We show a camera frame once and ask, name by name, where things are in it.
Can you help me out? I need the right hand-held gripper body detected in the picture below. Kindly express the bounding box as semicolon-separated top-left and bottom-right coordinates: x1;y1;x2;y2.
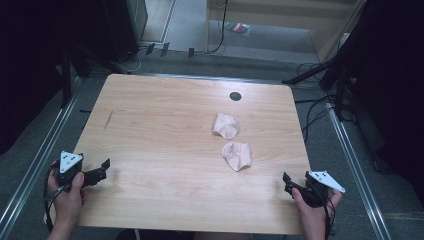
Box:
299;170;347;208

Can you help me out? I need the black hanging cable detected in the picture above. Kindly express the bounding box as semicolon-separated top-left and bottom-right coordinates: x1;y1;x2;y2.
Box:
207;0;230;55

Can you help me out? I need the black tripod stand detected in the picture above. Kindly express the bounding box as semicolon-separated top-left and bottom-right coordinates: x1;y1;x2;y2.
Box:
281;49;356;122

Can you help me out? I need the pink ankle sock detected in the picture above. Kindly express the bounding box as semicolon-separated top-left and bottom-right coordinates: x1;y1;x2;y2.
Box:
212;112;241;141
221;141;252;173

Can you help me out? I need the light wooden frame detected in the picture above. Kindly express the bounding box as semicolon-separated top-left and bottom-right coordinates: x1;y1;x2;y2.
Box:
204;0;368;64

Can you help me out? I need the silver floor rail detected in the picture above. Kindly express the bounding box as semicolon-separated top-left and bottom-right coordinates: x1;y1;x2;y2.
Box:
325;99;393;240
0;75;83;236

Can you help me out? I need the black floor cables bundle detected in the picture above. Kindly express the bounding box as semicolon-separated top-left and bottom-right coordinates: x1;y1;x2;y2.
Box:
293;61;346;145

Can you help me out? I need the colourful striped packet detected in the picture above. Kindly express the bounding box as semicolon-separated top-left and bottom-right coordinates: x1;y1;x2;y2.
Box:
224;21;252;37

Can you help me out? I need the black metal stand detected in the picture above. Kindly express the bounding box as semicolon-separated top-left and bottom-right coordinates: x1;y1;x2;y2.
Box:
59;46;74;109

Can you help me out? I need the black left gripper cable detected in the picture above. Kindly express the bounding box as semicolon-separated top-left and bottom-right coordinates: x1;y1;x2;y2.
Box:
42;162;69;233

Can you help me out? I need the person's right hand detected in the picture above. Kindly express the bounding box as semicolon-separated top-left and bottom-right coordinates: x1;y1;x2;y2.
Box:
291;187;344;232

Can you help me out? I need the person's left hand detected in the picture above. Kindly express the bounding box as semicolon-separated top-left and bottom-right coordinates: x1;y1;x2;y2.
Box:
46;160;86;232

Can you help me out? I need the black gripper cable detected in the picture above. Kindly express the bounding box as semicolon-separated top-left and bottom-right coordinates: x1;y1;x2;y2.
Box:
313;186;337;240
42;162;69;233

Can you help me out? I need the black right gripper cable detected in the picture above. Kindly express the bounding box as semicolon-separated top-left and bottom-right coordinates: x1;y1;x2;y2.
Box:
313;186;337;240

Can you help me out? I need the person's dark lap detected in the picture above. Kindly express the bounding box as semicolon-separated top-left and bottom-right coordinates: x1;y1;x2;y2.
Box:
114;228;253;240

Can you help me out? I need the black cabinet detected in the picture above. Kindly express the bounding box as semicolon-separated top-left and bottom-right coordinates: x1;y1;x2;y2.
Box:
101;0;149;63

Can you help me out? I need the white floor cable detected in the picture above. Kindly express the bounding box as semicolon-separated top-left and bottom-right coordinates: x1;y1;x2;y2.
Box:
114;46;148;75

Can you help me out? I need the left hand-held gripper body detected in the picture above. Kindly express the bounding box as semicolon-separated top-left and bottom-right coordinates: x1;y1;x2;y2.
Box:
55;150;85;193

